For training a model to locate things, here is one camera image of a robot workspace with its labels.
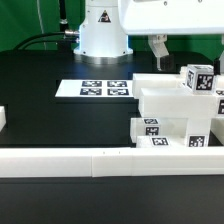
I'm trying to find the white front fence wall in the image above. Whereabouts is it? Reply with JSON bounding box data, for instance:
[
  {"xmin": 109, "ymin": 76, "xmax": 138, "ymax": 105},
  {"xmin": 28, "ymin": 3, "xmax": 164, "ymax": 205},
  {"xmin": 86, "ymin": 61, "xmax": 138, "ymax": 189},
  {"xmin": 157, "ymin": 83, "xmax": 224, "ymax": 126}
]
[{"xmin": 0, "ymin": 147, "xmax": 224, "ymax": 178}]

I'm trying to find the white fence wall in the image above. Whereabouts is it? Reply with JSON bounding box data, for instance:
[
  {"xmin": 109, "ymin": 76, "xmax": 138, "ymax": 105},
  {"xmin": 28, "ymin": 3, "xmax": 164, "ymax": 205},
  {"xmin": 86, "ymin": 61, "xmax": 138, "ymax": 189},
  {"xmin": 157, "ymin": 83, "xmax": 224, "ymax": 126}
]
[
  {"xmin": 0, "ymin": 147, "xmax": 224, "ymax": 178},
  {"xmin": 0, "ymin": 106, "xmax": 6, "ymax": 132}
]

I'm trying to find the small white block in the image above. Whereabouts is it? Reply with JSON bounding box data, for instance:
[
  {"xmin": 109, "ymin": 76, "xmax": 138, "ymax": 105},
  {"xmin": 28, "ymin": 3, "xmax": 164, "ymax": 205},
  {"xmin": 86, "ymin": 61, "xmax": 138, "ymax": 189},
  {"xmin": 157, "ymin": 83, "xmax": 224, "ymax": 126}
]
[{"xmin": 130, "ymin": 118, "xmax": 160, "ymax": 143}]

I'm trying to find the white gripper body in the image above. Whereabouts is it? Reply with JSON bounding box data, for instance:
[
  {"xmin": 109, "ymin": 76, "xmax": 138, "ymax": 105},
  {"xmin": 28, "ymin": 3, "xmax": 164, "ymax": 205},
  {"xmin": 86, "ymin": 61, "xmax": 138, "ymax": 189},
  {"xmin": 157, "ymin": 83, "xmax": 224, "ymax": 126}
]
[{"xmin": 118, "ymin": 0, "xmax": 224, "ymax": 35}]

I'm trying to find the white chair back frame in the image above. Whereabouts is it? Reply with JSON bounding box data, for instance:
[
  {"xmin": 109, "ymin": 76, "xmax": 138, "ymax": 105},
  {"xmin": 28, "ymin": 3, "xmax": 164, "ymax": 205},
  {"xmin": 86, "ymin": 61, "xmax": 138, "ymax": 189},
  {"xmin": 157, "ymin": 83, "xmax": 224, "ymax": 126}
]
[{"xmin": 132, "ymin": 66, "xmax": 224, "ymax": 119}]

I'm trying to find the black cable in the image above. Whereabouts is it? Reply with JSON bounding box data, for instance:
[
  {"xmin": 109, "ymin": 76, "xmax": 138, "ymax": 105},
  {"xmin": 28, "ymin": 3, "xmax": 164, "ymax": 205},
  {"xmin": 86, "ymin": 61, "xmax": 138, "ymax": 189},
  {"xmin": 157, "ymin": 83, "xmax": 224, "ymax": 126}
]
[{"xmin": 13, "ymin": 29, "xmax": 81, "ymax": 51}]

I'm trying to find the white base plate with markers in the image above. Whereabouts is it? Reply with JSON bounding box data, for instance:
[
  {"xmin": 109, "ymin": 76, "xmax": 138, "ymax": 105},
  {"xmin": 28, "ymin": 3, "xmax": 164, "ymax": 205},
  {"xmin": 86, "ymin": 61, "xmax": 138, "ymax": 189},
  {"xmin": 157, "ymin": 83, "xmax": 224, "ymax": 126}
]
[{"xmin": 55, "ymin": 79, "xmax": 132, "ymax": 98}]

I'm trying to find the white chair seat part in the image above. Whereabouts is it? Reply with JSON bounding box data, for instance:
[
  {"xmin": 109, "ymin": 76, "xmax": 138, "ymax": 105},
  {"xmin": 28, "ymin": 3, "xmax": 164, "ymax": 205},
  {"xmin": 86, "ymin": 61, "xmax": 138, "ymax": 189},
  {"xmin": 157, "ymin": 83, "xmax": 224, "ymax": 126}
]
[{"xmin": 159, "ymin": 118, "xmax": 224, "ymax": 146}]

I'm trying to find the white left fence wall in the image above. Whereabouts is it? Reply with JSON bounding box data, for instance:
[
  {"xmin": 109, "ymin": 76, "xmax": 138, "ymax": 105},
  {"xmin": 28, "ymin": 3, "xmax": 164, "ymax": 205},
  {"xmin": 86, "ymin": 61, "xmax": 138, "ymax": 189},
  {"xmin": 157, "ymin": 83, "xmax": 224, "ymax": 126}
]
[{"xmin": 0, "ymin": 106, "xmax": 6, "ymax": 132}]

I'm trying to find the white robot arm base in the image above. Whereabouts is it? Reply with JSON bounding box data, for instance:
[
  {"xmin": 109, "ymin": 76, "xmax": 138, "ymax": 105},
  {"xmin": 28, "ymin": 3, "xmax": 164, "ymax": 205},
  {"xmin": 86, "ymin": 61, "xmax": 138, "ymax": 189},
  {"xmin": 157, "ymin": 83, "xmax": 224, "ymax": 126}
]
[{"xmin": 74, "ymin": 0, "xmax": 133, "ymax": 65}]

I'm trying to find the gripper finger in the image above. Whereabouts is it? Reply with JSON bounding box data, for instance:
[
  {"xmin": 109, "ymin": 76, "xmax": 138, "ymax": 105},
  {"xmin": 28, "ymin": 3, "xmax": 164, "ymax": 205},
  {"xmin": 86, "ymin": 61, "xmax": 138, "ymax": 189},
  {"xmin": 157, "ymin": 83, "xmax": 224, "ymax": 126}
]
[{"xmin": 148, "ymin": 34, "xmax": 174, "ymax": 71}]

